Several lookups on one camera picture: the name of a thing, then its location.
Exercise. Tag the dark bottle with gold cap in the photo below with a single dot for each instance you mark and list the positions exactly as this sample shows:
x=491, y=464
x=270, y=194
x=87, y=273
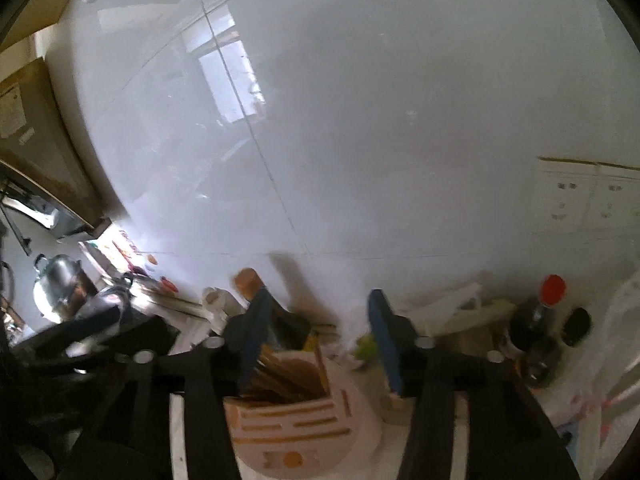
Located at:
x=286, y=321

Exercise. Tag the beige round utensil holder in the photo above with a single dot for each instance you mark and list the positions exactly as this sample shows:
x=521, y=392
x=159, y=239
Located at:
x=300, y=435

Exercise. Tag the dark wooden chopstick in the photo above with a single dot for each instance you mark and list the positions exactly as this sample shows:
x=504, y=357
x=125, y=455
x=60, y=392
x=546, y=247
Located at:
x=266, y=376

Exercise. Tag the steel kettle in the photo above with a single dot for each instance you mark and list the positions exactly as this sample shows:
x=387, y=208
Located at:
x=57, y=285

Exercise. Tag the light wooden chopstick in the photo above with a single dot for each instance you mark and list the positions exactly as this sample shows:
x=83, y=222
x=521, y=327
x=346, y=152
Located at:
x=288, y=379
x=306, y=376

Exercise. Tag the white seasoning packet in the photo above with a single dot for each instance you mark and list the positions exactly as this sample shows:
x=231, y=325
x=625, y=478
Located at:
x=465, y=310

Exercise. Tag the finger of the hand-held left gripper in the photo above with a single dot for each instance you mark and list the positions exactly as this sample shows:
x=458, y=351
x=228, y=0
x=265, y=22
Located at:
x=145, y=335

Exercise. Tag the clear plastic bag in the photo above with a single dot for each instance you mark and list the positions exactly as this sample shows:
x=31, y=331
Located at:
x=620, y=340

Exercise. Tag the black cap sauce bottle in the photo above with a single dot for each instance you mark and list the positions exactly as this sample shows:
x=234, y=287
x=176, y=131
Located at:
x=577, y=325

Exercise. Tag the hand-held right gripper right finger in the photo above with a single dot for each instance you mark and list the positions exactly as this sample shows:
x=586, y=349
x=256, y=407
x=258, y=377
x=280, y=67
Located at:
x=387, y=345

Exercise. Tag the white wall socket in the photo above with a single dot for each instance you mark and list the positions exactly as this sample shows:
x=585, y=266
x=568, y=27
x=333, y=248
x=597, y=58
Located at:
x=617, y=197
x=567, y=195

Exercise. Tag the beige wall cabinet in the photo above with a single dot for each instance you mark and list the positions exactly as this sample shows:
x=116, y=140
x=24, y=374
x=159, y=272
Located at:
x=35, y=125

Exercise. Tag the range hood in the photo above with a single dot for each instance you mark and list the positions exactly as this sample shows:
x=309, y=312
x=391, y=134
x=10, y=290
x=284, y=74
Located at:
x=40, y=210

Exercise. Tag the red ladle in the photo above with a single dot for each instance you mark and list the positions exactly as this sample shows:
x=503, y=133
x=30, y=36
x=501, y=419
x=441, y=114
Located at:
x=127, y=260

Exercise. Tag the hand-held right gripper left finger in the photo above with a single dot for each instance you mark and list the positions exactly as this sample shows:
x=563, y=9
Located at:
x=252, y=345

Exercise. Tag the oil bottle with white pump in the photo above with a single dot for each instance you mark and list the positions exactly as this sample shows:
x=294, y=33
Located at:
x=220, y=305

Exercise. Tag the striped cat print tablecloth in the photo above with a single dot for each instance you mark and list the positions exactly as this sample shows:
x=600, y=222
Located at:
x=391, y=455

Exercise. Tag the red cap sauce bottle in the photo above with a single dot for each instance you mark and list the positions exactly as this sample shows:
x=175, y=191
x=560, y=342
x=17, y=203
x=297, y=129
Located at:
x=552, y=291

